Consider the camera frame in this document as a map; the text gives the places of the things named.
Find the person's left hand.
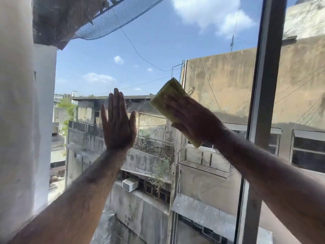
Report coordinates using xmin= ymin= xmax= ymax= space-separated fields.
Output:
xmin=100 ymin=88 xmax=137 ymax=152

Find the person's right hand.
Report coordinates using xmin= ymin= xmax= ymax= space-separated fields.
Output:
xmin=162 ymin=95 xmax=226 ymax=148

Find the yellow cleaning cloth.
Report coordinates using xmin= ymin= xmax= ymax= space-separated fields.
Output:
xmin=149 ymin=78 xmax=203 ymax=149

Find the person's left forearm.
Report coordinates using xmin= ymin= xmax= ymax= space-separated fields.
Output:
xmin=10 ymin=149 xmax=128 ymax=244

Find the person's right forearm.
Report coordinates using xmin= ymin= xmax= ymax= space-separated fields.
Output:
xmin=215 ymin=128 xmax=325 ymax=244

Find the black metal balcony railing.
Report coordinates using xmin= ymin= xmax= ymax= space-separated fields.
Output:
xmin=68 ymin=120 xmax=176 ymax=161

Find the green tree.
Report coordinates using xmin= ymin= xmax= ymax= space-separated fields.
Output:
xmin=57 ymin=97 xmax=78 ymax=137

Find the metal window rack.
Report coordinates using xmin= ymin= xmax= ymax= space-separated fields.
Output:
xmin=179 ymin=147 xmax=232 ymax=179

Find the scraggly hanging plant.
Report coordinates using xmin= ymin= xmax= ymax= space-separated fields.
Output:
xmin=149 ymin=157 xmax=174 ymax=194

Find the white air conditioner unit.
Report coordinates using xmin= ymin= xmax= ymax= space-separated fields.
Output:
xmin=122 ymin=178 xmax=139 ymax=193

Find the tan concrete building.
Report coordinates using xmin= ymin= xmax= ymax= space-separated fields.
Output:
xmin=175 ymin=35 xmax=325 ymax=244

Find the grey concrete building with balcony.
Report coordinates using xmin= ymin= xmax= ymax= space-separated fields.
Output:
xmin=64 ymin=95 xmax=179 ymax=244

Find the blue mesh net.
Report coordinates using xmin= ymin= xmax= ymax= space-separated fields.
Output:
xmin=73 ymin=0 xmax=168 ymax=40

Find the corrugated metal awning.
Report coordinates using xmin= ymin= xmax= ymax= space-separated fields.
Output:
xmin=171 ymin=193 xmax=274 ymax=244

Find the thin antenna pole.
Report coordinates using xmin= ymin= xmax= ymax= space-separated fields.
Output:
xmin=230 ymin=0 xmax=243 ymax=52

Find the grey framed building window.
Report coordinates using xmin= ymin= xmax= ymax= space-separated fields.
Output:
xmin=289 ymin=129 xmax=325 ymax=176

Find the black overhead cable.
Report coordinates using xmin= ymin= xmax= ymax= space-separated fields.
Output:
xmin=111 ymin=7 xmax=184 ymax=72

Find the grey metal window frame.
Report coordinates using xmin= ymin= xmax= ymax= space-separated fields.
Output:
xmin=234 ymin=0 xmax=289 ymax=244

